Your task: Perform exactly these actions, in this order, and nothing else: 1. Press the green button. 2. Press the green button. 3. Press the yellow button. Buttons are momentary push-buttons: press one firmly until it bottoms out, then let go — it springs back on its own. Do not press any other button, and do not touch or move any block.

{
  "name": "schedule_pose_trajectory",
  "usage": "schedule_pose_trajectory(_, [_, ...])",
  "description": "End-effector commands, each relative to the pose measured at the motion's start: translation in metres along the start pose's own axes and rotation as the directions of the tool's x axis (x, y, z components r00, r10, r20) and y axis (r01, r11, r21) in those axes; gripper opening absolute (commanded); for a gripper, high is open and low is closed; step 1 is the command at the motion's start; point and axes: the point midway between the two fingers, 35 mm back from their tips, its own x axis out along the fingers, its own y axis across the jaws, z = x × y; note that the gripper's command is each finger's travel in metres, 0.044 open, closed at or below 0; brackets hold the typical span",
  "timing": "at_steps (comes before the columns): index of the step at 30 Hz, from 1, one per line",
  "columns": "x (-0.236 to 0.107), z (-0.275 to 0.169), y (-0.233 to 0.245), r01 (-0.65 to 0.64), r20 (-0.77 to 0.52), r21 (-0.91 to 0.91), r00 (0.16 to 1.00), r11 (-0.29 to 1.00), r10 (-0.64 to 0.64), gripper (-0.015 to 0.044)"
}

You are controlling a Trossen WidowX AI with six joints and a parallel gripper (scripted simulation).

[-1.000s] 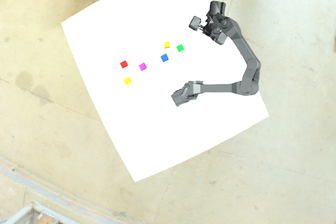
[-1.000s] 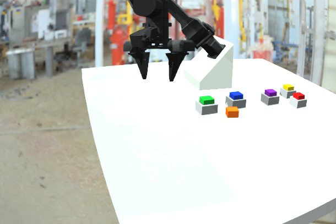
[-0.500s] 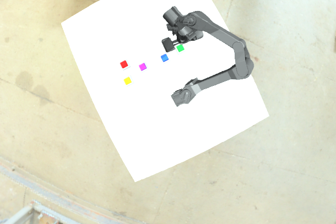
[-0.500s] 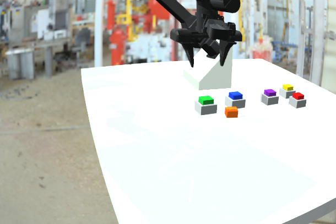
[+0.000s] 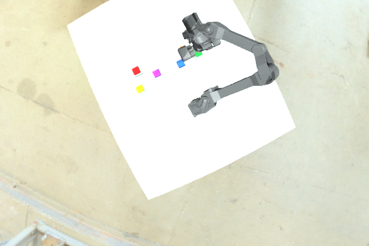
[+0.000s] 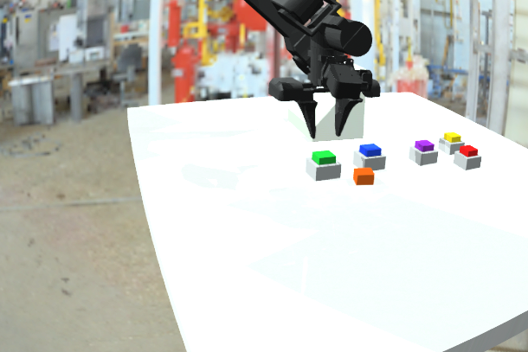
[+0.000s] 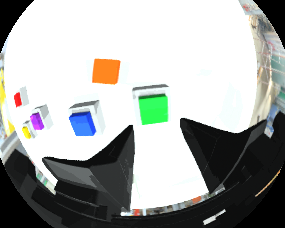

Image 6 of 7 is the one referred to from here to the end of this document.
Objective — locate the purple button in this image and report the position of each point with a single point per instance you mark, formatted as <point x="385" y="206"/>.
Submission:
<point x="423" y="153"/>

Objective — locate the yellow button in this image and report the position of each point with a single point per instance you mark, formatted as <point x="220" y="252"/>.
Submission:
<point x="450" y="143"/>

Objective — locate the orange block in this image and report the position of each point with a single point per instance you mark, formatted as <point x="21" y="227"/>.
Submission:
<point x="363" y="176"/>

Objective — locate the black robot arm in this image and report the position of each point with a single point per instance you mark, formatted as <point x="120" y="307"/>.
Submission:
<point x="327" y="29"/>

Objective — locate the green button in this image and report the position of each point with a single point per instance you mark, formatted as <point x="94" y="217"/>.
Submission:
<point x="323" y="165"/>

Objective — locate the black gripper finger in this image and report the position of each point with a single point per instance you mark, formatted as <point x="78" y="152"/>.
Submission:
<point x="342" y="112"/>
<point x="308" y="109"/>

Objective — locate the red button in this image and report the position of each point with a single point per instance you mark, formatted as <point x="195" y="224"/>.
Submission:
<point x="467" y="158"/>

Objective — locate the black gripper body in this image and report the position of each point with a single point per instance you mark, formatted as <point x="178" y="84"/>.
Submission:
<point x="289" y="89"/>

